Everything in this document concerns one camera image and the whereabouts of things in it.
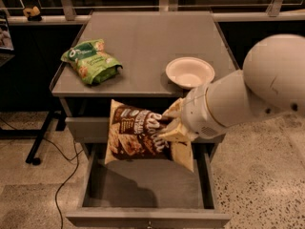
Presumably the black floor cable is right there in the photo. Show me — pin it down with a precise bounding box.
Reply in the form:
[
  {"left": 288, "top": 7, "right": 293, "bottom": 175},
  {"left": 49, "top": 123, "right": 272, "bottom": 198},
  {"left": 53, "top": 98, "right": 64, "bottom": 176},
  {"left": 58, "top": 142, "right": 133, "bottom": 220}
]
[{"left": 0, "top": 117, "right": 84, "bottom": 229}]

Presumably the white paper bowl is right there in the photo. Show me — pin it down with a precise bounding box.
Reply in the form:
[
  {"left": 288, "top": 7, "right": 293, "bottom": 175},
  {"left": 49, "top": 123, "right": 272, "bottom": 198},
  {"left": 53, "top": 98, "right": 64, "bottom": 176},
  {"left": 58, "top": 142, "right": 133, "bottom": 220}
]
[{"left": 166, "top": 57, "right": 215, "bottom": 90}]

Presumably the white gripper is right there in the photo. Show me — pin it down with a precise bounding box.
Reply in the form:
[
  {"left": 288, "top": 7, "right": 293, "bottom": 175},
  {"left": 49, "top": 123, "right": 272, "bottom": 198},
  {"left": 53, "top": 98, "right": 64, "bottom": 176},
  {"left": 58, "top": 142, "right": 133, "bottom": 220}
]
[{"left": 158, "top": 85, "right": 228, "bottom": 142}]

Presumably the metal window railing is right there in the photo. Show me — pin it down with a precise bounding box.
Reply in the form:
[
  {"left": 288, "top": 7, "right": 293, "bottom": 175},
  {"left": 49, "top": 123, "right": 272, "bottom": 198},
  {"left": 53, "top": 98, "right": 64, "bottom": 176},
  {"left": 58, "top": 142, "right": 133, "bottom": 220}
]
[{"left": 0, "top": 0, "right": 305, "bottom": 23}]

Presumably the grey open middle drawer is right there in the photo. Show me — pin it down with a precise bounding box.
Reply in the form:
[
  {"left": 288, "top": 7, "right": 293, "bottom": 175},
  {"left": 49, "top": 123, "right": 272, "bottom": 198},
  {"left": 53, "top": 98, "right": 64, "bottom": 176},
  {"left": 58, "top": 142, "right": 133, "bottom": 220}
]
[{"left": 66, "top": 144, "right": 231, "bottom": 229}]

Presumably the brown chip bag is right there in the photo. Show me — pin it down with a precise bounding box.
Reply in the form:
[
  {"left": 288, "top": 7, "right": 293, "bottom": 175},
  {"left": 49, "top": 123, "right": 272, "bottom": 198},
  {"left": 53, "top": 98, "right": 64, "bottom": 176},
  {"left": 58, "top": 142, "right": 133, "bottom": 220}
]
[{"left": 105, "top": 100, "right": 193, "bottom": 171}]

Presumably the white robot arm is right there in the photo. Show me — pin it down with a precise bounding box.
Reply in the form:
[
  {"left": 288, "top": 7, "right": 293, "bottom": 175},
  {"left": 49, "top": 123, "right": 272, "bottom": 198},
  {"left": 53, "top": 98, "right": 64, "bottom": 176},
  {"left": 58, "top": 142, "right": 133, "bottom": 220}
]
[{"left": 158, "top": 34, "right": 305, "bottom": 141}]

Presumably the green chip bag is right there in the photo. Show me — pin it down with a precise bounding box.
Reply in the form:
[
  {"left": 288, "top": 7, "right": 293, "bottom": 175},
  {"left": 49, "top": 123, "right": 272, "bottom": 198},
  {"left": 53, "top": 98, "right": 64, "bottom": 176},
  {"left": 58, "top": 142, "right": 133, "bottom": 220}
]
[{"left": 61, "top": 39, "right": 122, "bottom": 85}]

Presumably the yellow black small object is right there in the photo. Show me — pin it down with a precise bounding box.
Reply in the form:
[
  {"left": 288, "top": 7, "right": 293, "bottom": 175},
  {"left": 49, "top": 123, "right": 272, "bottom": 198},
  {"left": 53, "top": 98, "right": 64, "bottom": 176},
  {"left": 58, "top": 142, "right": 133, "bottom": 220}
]
[{"left": 23, "top": 6, "right": 42, "bottom": 21}]

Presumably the black table leg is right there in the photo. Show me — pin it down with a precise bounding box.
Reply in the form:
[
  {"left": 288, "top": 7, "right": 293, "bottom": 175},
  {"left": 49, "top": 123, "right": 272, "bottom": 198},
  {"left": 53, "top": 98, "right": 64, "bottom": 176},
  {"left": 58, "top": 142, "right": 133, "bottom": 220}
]
[{"left": 0, "top": 111, "right": 66, "bottom": 165}]

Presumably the grey top drawer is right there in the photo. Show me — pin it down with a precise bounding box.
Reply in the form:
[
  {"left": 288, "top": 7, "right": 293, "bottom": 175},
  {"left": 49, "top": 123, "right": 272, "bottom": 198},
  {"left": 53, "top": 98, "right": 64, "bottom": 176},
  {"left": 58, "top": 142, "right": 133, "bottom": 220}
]
[{"left": 65, "top": 115, "right": 233, "bottom": 144}]

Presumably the grey drawer cabinet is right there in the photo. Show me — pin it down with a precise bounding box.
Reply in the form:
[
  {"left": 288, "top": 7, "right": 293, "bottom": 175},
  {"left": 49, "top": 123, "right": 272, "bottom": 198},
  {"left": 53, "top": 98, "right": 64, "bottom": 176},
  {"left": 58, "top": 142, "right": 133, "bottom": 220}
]
[{"left": 49, "top": 10, "right": 250, "bottom": 155}]

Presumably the dark poster board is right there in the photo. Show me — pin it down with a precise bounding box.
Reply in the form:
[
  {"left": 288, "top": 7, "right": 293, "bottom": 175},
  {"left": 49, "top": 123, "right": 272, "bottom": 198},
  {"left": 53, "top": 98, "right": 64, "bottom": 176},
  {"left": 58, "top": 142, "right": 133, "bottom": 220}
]
[{"left": 0, "top": 10, "right": 15, "bottom": 67}]

